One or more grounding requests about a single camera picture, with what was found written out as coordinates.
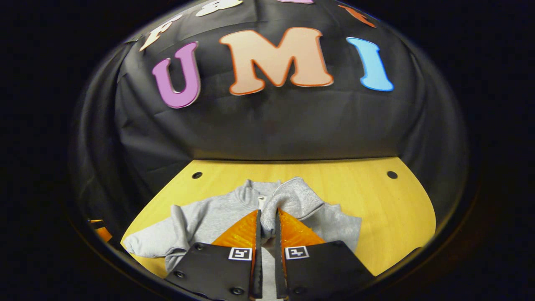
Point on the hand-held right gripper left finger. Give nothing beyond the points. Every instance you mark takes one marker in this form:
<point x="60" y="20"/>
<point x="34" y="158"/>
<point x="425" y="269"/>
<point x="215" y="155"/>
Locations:
<point x="257" y="251"/>

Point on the grey sweatshirt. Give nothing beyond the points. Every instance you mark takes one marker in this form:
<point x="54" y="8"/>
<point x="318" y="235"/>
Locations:
<point x="209" y="217"/>

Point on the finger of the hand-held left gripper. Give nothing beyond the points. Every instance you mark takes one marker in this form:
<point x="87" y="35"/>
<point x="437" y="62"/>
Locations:
<point x="102" y="232"/>

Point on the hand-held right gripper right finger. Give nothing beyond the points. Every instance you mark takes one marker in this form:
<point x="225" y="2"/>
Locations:
<point x="278" y="251"/>

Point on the black backdrop cloth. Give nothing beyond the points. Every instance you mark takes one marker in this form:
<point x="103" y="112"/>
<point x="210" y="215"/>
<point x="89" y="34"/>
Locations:
<point x="271" y="125"/>

